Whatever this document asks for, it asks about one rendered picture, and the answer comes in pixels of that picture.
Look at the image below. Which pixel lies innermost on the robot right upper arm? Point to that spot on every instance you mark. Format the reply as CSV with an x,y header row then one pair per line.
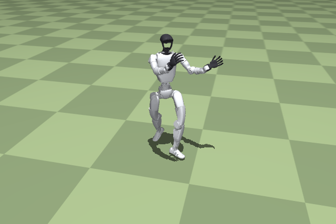
x,y
153,62

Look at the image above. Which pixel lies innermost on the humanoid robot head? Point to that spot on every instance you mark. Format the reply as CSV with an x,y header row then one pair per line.
x,y
166,38

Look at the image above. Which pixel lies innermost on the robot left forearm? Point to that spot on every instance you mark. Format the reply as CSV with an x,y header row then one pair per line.
x,y
201,70

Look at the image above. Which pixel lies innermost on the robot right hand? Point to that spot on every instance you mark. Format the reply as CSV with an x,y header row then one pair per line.
x,y
174,60

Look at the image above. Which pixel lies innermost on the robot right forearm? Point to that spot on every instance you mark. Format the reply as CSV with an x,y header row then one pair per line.
x,y
161,70

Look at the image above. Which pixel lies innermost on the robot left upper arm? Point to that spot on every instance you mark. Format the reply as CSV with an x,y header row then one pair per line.
x,y
186,65

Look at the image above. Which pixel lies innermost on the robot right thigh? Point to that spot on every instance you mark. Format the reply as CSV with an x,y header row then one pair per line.
x,y
154,106

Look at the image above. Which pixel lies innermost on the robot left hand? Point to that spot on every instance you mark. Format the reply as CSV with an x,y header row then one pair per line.
x,y
214,64

